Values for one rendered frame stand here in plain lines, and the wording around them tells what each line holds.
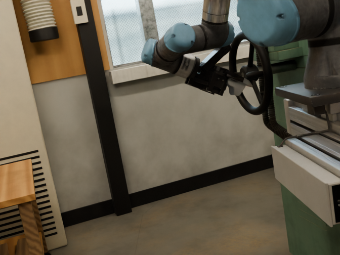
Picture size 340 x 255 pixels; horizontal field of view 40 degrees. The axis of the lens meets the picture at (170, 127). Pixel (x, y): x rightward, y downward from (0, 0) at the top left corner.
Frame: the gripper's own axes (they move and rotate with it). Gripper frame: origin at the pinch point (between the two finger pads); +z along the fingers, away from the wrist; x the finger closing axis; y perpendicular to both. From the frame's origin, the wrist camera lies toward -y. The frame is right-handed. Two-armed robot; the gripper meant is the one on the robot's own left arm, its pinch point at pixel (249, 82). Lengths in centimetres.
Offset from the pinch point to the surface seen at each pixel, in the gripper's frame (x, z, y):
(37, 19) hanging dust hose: -121, -67, -6
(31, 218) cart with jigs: -33, -47, 69
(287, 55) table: -5.0, 12.3, -13.6
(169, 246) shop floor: -73, 24, 78
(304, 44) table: -3.4, 16.2, -19.1
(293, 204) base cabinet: -25, 48, 36
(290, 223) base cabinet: -29, 53, 44
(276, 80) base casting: -25.3, 22.6, -8.1
